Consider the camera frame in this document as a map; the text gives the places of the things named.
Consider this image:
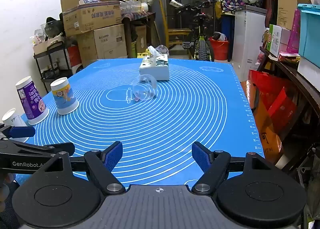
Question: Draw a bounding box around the yellow plastic toy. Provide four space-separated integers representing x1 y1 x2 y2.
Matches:
136 49 151 59

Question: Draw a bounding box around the printed brown cardboard box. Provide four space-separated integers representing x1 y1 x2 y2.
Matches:
62 1 123 37

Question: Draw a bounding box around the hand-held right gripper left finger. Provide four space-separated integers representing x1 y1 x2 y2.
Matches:
48 141 126 194

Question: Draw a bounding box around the red paper bag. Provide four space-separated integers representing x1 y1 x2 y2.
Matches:
248 69 298 126

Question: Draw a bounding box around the green and white box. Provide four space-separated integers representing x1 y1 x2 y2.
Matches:
266 24 292 58

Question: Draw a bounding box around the orange paper bag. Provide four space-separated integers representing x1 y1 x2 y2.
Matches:
252 99 283 165

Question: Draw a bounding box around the open brown cardboard box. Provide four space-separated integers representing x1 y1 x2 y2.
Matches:
60 0 101 13

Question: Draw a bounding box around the pink box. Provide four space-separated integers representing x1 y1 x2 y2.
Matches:
286 9 301 54

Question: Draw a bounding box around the blue silicone baking mat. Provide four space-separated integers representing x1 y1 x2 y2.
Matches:
15 58 263 191

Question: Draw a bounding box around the white patterned tissue box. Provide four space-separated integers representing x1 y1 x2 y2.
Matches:
139 46 170 80

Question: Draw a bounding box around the cloth covered side table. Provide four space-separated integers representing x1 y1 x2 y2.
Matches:
121 11 156 58

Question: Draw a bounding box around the black metal rack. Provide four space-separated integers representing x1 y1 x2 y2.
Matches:
33 42 75 93

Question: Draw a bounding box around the large brown cardboard box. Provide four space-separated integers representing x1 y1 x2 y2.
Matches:
92 24 128 60

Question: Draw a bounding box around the clear plastic bag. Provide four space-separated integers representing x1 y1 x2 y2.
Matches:
155 45 170 58

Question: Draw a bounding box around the red plastic bucket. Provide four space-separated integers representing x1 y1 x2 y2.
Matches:
208 36 230 61

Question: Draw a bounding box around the bicycle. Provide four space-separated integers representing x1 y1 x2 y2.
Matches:
166 0 216 63

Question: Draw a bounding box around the purple paper cup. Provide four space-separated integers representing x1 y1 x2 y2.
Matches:
15 76 50 125

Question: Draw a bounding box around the teal plastic storage bin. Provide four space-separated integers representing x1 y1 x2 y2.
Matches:
297 3 320 64

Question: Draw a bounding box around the wooden chair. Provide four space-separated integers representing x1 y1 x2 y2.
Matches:
159 0 193 58

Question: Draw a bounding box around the person's left hand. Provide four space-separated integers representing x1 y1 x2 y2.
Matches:
0 173 16 209

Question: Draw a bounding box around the plain white paper cup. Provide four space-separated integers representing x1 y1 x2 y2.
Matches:
2 109 30 143

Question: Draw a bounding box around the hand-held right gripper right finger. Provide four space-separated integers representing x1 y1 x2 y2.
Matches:
191 141 272 194

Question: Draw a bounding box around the shallow cardboard tray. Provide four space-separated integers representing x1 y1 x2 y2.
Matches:
32 33 67 55

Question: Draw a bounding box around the dark wooden table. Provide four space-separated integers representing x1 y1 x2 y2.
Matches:
259 46 320 172

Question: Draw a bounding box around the yellow cartoon paper cup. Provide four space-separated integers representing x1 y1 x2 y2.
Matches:
50 77 80 115

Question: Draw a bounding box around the white chest freezer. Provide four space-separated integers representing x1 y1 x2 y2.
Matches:
232 5 268 82

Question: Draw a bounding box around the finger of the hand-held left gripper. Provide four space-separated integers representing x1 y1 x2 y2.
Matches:
0 123 36 140
0 139 76 158

